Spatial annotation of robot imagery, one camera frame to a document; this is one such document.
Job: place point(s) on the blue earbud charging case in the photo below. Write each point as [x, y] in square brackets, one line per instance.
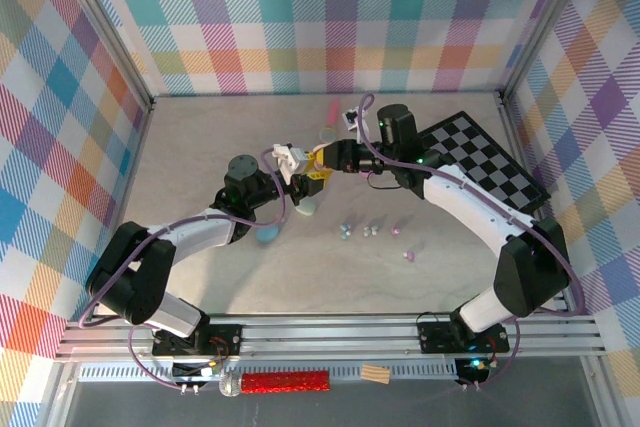
[267, 235]

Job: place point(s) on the red glitter toy microphone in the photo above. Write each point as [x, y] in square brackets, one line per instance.
[285, 382]

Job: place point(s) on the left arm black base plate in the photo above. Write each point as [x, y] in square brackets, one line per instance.
[227, 339]

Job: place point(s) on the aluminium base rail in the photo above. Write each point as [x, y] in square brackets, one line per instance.
[325, 336]

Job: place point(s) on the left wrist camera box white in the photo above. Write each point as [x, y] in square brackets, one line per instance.
[290, 159]

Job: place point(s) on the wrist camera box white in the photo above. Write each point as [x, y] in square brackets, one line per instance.
[350, 118]
[290, 159]

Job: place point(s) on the aluminium frame post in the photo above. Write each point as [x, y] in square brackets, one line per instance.
[107, 29]
[544, 22]

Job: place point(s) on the black grey chessboard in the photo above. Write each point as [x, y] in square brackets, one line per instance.
[500, 162]

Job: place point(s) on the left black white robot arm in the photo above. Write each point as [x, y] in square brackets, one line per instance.
[130, 287]

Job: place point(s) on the mint green earbud charging case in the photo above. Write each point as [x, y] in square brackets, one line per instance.
[306, 209]

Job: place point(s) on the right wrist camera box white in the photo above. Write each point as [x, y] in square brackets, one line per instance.
[350, 118]

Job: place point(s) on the black control box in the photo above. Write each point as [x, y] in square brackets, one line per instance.
[192, 371]
[472, 369]

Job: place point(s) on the pink toy microphone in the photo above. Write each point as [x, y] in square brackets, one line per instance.
[333, 114]

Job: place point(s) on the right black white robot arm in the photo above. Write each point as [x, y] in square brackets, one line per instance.
[530, 272]

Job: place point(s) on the small wooden block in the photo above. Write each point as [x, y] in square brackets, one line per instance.
[375, 374]

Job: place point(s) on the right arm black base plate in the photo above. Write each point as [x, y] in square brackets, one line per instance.
[435, 338]

